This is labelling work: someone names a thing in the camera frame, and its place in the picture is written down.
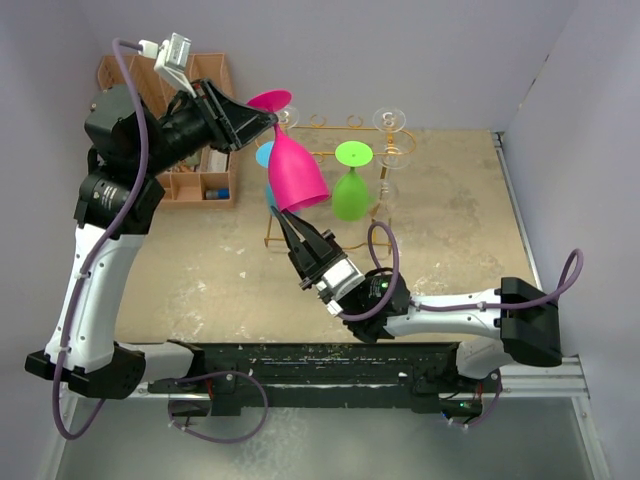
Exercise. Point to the peach plastic file organizer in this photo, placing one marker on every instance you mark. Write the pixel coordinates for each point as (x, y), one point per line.
(186, 183)

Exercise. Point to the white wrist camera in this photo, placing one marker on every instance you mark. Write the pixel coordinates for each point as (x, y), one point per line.
(170, 60)
(338, 281)

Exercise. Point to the short clear wine glass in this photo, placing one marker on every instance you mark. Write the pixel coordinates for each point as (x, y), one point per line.
(384, 191)

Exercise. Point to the green plastic goblet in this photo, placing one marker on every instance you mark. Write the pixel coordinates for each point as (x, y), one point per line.
(350, 198)

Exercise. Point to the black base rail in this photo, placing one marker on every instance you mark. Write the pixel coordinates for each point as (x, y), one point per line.
(420, 377)

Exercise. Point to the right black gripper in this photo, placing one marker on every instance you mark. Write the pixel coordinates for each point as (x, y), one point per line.
(299, 256)

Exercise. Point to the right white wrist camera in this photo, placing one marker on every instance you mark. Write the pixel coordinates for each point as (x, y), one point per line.
(338, 281)

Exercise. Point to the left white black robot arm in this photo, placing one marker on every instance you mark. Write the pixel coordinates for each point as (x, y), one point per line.
(114, 211)

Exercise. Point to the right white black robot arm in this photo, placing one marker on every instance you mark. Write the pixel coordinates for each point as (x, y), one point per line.
(515, 322)

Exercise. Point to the gold wire glass rack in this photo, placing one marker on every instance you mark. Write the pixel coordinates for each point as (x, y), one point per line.
(354, 129)

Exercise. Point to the pink plastic goblet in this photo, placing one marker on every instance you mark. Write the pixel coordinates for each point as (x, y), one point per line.
(314, 189)

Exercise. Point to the white blue box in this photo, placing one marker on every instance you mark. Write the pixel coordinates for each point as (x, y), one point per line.
(217, 162)

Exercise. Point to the blue plastic goblet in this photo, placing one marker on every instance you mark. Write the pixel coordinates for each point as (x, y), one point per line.
(264, 155)

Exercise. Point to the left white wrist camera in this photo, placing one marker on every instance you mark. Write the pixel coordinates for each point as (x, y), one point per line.
(170, 60)

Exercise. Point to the blue capped small bottle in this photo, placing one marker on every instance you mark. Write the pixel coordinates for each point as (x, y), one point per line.
(217, 194)

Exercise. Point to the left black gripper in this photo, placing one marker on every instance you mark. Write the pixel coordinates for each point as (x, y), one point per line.
(229, 123)

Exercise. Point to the tall clear flute glass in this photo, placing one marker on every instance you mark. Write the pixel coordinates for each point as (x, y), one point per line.
(389, 120)

